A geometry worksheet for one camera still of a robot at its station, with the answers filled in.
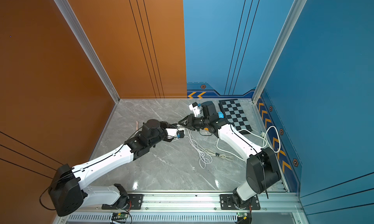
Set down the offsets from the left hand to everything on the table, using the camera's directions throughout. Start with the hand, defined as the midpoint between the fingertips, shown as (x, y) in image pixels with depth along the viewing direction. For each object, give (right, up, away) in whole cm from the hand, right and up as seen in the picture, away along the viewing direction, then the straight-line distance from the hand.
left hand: (174, 119), depth 78 cm
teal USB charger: (+3, -6, -14) cm, 16 cm away
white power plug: (+58, -11, +21) cm, 63 cm away
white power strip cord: (+57, -13, +18) cm, 62 cm away
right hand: (+3, -2, -1) cm, 4 cm away
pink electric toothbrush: (-31, -3, +27) cm, 41 cm away
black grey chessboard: (+40, +3, +28) cm, 49 cm away
